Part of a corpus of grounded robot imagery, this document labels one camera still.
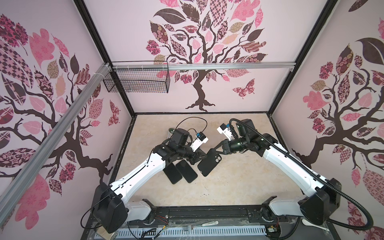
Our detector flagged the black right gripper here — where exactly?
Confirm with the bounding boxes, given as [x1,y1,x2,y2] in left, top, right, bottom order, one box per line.
[211,138,248,156]

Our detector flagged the black phone case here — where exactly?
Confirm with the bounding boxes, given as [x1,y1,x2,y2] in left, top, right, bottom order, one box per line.
[198,149,222,177]
[163,163,183,185]

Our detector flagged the black smartphone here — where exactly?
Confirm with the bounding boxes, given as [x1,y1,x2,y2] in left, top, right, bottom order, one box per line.
[176,160,198,184]

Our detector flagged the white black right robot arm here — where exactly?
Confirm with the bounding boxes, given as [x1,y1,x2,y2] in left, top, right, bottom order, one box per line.
[217,119,341,225]

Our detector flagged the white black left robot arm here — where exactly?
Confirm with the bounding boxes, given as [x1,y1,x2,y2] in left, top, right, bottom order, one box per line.
[90,129,208,234]

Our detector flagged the white plastic spoon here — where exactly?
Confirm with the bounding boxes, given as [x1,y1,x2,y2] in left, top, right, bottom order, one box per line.
[302,219,330,232]

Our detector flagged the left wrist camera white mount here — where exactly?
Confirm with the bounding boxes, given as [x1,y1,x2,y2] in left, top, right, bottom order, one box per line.
[191,132,209,152]

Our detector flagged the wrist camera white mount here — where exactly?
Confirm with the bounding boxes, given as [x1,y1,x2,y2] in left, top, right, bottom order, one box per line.
[191,132,209,152]
[217,124,235,141]

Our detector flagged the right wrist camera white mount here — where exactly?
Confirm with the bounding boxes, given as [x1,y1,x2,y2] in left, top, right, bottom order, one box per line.
[217,124,235,141]

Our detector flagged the black left camera cable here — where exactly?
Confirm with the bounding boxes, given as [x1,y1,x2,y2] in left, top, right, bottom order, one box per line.
[173,116,209,136]

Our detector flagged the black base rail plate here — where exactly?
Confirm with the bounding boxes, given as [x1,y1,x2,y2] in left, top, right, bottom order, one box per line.
[82,205,341,240]

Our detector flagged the white slotted cable duct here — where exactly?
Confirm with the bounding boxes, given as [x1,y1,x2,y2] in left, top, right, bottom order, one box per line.
[115,225,267,239]

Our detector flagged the black wire basket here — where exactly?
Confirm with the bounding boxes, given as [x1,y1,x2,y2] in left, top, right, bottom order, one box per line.
[103,60,171,94]

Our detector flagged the aluminium rail back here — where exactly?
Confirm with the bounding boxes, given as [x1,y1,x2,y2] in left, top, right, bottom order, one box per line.
[113,62,296,71]

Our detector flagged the aluminium rail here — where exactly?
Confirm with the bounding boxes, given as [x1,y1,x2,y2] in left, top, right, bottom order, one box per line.
[1,63,110,225]
[113,62,296,71]

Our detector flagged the aluminium rail left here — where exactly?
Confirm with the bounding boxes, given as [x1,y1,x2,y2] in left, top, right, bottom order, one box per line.
[1,63,110,225]

